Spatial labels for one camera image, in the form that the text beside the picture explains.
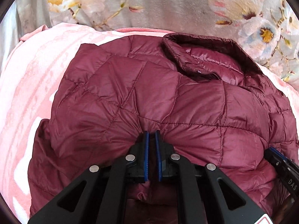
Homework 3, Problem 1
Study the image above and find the maroon quilted puffer jacket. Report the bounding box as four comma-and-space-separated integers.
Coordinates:
28, 33, 298, 216

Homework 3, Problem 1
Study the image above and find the pink fleece blanket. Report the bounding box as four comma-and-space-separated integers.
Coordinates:
1, 23, 298, 223

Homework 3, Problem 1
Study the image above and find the grey floral bed sheet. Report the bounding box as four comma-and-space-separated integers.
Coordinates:
1, 0, 298, 88

